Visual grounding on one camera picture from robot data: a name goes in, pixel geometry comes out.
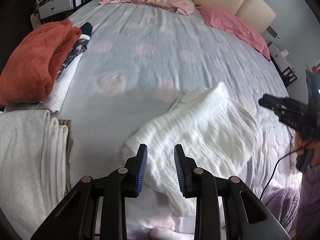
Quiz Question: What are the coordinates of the grey polka dot bed sheet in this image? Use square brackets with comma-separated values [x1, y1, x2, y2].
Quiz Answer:
[0, 0, 300, 240]

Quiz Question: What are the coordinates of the dark wall switch panel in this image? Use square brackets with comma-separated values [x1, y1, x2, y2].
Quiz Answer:
[266, 26, 282, 40]

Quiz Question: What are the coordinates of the dark patterned garment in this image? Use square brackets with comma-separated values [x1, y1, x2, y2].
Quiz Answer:
[56, 22, 93, 80]

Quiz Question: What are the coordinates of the olive cloth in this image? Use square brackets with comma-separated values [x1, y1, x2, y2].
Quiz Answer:
[58, 119, 73, 193]

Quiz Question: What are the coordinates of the light grey sweatshirt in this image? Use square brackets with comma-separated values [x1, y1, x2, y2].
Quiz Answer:
[0, 109, 69, 230]

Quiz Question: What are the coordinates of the rust orange fleece garment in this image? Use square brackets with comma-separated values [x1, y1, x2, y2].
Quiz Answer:
[0, 19, 82, 106]

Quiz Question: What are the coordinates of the white textured garment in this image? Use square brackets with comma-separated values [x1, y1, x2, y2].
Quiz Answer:
[120, 81, 262, 217]

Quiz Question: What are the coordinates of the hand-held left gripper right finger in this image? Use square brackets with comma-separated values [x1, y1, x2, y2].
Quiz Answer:
[174, 144, 292, 240]

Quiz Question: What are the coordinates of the pale grey folded garment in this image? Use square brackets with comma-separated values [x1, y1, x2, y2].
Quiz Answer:
[42, 52, 82, 114]

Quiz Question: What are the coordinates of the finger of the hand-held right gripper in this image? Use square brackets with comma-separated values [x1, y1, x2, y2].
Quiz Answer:
[274, 108, 313, 133]
[258, 94, 310, 113]

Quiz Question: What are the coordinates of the person's right hand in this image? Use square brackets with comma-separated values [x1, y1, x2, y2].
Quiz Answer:
[294, 130, 320, 168]

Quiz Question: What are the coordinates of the black and white nightstand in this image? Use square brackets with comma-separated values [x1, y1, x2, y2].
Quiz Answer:
[37, 0, 97, 19]
[269, 42, 298, 87]

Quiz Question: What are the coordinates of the beige fabric bag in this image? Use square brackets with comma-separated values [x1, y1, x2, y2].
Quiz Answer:
[30, 12, 42, 29]

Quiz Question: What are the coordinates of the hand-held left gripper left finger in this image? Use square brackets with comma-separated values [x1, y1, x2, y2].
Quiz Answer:
[30, 144, 148, 240]

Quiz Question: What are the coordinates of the purple fleece robe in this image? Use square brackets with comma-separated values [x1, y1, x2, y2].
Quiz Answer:
[261, 165, 320, 240]

